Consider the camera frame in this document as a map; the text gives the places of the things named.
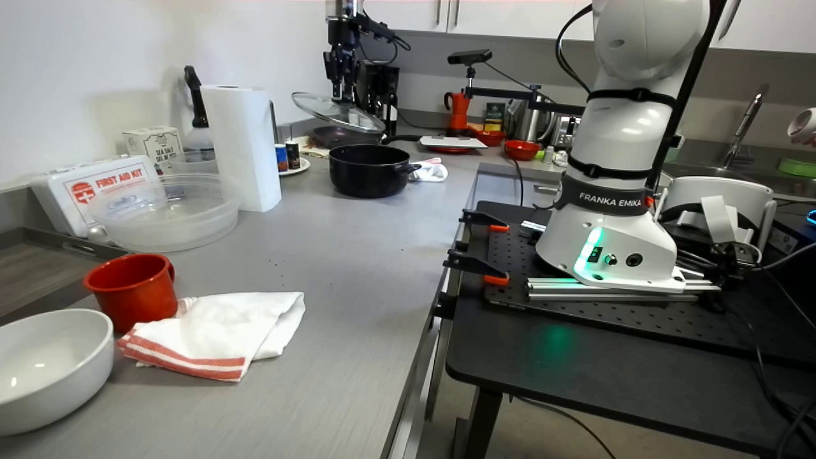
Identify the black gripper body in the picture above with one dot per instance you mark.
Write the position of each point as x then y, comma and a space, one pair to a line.
339, 58

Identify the glass lid with black knob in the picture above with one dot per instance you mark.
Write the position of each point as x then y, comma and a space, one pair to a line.
339, 113

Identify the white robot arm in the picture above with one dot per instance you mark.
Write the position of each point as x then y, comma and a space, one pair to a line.
600, 227

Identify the black cooking pot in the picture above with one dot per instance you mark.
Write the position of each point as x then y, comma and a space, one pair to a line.
371, 170

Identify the steel pot in background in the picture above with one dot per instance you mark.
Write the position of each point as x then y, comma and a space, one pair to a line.
533, 117

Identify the dark spice jar white cap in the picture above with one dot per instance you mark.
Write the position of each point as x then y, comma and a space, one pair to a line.
293, 156

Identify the white round plate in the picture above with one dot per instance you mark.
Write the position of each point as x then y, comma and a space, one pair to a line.
301, 167

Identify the blue spice jar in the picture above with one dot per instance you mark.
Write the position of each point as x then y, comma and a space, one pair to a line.
280, 156

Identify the white plate with red rim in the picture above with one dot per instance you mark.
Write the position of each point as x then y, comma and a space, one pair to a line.
443, 142

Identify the red kettle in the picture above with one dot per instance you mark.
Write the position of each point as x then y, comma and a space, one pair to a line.
456, 103

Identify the white paper towel roll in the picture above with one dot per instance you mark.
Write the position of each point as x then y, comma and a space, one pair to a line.
242, 142

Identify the spray bottle with black trigger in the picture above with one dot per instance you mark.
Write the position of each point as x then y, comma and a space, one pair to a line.
196, 141

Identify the red bowl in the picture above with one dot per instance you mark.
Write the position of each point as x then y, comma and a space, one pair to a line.
521, 148

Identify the white power outlet cube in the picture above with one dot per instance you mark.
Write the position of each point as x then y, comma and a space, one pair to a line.
160, 142

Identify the upper black orange clamp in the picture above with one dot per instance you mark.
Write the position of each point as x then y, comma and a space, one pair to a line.
484, 219

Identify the black orange clamp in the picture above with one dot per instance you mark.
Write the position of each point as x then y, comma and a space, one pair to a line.
484, 219
490, 275

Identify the clear plastic container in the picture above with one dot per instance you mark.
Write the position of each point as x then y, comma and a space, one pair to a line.
167, 214

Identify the lower black orange clamp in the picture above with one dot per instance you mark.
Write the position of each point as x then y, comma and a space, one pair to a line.
490, 275

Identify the white first aid kit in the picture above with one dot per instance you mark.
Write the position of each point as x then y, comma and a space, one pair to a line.
67, 193

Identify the red cup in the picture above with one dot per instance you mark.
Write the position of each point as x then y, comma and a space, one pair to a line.
133, 288

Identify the sink faucet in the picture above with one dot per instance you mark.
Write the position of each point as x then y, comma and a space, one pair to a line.
735, 153

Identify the white bowl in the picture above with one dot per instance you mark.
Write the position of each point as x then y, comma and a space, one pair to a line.
48, 364

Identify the black perforated robot table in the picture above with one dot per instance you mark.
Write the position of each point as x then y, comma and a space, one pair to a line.
735, 373

